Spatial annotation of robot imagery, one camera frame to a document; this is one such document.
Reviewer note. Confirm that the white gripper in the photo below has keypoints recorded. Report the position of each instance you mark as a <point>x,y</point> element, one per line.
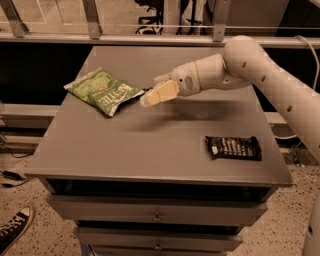
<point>184,77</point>

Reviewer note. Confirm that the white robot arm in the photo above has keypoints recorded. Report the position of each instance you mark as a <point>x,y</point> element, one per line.
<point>243,62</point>

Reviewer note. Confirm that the green kettle chip bag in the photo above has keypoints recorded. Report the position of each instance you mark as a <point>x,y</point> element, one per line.
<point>101,90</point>

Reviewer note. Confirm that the black office chair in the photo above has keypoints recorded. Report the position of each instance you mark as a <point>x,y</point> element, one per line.
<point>171,17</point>

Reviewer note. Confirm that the grey drawer cabinet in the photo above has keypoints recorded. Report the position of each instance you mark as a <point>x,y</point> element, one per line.
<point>142,183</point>

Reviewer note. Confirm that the black snack bar wrapper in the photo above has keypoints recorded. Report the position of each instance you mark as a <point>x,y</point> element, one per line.
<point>237,148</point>

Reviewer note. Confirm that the metal railing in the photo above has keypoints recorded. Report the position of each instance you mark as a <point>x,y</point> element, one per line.
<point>116,21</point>

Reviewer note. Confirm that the black white sneaker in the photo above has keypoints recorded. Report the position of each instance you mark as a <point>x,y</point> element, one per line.
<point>11,231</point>

